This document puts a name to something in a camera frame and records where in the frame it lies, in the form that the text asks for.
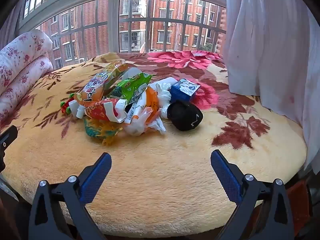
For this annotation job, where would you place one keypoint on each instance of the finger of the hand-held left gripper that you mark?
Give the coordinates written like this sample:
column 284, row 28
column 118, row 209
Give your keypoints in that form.
column 8, row 136

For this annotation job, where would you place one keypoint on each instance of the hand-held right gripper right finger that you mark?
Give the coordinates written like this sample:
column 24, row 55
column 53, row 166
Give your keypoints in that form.
column 225, row 172

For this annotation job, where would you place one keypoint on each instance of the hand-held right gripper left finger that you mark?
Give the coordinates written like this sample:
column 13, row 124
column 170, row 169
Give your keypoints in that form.
column 97, row 175

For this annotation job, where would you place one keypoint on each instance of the yellow green snack packet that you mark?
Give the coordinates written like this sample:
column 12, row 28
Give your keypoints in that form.
column 100, row 130

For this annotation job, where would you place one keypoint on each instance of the green red toy car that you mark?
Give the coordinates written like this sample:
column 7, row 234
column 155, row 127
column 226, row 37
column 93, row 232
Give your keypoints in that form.
column 65, row 106

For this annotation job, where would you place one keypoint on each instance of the red orange snack packet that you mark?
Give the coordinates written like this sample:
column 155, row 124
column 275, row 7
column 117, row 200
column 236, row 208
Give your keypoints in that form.
column 100, row 110

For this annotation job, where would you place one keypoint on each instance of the black cloth cap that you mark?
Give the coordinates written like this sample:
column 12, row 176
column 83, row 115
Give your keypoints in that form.
column 185, row 116

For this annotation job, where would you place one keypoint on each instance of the yellow floral plush blanket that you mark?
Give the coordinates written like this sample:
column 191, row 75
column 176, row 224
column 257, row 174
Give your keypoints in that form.
column 162, row 170

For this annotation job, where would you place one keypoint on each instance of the brown round clock toy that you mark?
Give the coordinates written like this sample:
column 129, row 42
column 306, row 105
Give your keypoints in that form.
column 140, row 120

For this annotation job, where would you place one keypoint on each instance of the rolled white floral quilt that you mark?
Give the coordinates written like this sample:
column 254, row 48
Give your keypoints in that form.
column 20, row 62

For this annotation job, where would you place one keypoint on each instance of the red box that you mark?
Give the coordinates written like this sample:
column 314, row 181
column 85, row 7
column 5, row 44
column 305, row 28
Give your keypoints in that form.
column 297, row 200

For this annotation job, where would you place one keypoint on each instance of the blue white box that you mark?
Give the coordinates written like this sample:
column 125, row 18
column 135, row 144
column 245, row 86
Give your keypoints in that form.
column 183, row 90

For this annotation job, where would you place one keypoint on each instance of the white small blocks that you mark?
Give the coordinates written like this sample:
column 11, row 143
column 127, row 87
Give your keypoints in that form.
column 163, row 97

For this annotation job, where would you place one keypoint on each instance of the pale grey plastic piece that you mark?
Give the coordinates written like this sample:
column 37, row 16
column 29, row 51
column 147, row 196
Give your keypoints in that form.
column 132, row 73

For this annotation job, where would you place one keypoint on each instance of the white curtain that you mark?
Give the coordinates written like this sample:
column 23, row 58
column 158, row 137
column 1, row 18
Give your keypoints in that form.
column 270, row 42

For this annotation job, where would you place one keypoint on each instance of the metal window security bars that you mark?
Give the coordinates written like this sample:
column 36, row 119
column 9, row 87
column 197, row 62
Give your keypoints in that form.
column 140, row 20

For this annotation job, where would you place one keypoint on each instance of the red brick building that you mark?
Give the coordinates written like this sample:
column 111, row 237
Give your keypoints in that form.
column 162, row 7

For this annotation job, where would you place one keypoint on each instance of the grey window frame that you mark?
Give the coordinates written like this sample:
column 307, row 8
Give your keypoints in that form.
column 113, row 22

